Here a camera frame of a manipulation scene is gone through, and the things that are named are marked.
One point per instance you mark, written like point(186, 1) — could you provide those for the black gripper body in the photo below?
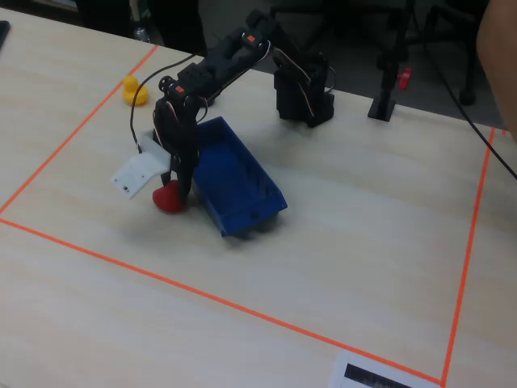
point(180, 159)

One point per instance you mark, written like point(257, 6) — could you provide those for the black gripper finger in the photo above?
point(165, 177)
point(183, 182)

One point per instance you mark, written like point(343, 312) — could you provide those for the red rubber duck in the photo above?
point(167, 197)

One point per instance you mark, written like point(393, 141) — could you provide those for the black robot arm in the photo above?
point(274, 68)

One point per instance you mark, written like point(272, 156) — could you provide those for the blue plastic box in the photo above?
point(236, 178)

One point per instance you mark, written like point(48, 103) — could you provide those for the yellow rubber duck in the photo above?
point(134, 91)

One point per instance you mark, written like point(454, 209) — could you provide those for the clear plastic bottle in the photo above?
point(142, 32)

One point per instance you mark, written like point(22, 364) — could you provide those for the orange tape line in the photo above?
point(72, 131)
point(218, 301)
point(468, 254)

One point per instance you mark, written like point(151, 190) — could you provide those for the black stand with red knob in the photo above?
point(389, 72)

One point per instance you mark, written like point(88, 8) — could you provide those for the white paper label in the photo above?
point(373, 372)

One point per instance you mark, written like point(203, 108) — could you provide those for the black office chair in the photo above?
point(448, 36)

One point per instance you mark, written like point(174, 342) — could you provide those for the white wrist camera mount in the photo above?
point(139, 167)

